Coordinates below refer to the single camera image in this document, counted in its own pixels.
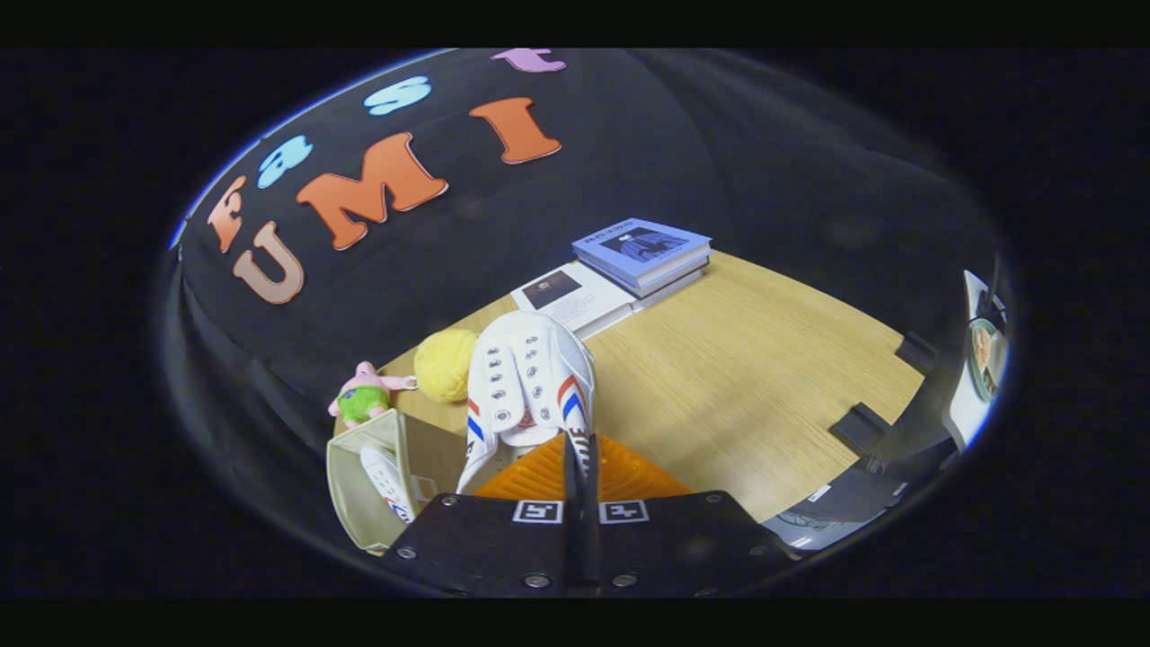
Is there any black table clamp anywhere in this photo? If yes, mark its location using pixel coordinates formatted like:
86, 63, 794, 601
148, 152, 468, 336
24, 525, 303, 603
828, 402, 895, 457
896, 331, 940, 374

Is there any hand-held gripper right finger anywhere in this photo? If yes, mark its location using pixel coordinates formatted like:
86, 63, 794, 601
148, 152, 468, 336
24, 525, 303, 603
584, 436, 793, 598

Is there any yellow fluffy ball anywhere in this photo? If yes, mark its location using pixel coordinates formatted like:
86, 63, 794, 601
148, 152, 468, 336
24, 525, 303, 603
413, 328, 480, 403

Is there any white striped sneaker shoe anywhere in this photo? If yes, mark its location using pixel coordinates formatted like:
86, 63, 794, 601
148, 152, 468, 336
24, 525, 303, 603
359, 443, 419, 524
456, 310, 598, 495

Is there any white book with portrait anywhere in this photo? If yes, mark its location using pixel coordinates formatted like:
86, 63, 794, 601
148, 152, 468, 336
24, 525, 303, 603
510, 261, 637, 341

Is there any round patterned plate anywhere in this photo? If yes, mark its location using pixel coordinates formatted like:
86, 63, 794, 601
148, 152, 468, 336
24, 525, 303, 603
969, 317, 1003, 403

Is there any beige fabric storage box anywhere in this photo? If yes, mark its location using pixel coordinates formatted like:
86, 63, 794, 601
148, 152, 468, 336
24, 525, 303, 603
325, 409, 468, 554

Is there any blue book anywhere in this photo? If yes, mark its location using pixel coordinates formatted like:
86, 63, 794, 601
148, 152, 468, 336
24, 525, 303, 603
571, 217, 713, 293

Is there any pink plush toy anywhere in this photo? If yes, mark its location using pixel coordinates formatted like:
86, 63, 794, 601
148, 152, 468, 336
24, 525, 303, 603
328, 361, 419, 428

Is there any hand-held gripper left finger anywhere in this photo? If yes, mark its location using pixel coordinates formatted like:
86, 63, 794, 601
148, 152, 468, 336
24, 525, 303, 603
377, 436, 580, 598

